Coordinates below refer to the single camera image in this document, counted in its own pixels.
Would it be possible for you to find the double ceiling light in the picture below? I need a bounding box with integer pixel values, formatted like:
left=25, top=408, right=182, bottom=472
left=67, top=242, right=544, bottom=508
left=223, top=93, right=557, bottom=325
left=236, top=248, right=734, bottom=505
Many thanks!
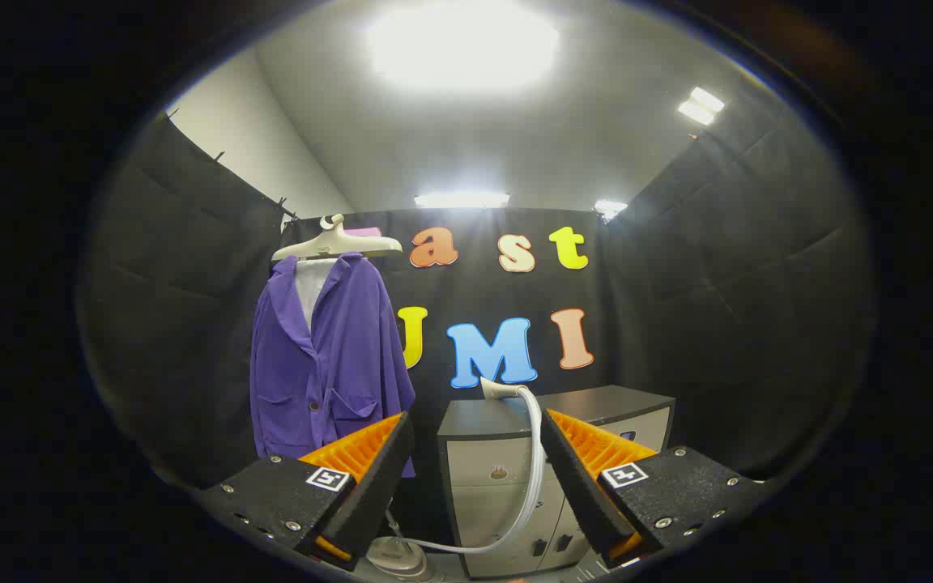
left=677, top=86, right=726, bottom=126

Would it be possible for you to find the large ceiling light panel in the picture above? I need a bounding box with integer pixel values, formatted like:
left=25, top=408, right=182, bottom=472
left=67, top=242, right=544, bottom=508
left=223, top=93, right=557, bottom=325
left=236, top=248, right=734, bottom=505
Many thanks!
left=365, top=2, right=562, bottom=91

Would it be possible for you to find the grey garment steamer base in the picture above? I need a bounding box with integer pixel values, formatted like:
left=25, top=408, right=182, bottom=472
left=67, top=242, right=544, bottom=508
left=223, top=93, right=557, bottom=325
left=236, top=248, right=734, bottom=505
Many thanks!
left=365, top=534, right=443, bottom=582

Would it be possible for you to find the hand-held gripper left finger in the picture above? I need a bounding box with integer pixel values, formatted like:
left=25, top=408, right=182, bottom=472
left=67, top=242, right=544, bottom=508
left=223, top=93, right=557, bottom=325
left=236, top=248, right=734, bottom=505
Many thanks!
left=195, top=411, right=416, bottom=572

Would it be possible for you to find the white clothes hanger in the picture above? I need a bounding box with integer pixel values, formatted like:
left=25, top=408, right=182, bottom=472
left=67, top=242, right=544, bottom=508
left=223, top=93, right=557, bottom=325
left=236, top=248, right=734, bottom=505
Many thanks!
left=271, top=214, right=404, bottom=263

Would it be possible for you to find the black backdrop cloth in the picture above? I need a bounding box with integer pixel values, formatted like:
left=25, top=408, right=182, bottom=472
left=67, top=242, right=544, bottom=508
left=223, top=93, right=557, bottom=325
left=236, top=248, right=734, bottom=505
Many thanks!
left=78, top=113, right=876, bottom=487

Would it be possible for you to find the grey cabinet with black top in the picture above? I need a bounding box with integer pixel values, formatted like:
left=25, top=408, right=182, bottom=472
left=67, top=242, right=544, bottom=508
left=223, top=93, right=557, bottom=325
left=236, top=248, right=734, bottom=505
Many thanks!
left=437, top=385, right=676, bottom=580

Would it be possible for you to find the purple jacket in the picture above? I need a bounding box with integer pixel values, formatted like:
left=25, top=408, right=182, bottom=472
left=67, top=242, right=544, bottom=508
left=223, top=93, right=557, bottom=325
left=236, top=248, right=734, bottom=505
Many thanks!
left=249, top=253, right=417, bottom=479

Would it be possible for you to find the long ceiling light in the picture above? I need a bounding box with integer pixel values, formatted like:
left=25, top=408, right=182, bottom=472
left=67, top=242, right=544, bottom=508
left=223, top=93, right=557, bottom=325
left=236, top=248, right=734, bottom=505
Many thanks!
left=414, top=192, right=511, bottom=209

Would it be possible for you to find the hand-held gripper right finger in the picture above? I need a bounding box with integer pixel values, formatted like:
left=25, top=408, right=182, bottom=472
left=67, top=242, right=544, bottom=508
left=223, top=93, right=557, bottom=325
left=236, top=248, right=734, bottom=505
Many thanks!
left=541, top=408, right=775, bottom=568

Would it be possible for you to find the white padded garment form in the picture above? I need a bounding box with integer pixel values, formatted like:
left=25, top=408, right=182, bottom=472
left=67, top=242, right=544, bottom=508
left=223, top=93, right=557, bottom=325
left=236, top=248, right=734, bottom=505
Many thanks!
left=295, top=257, right=338, bottom=333

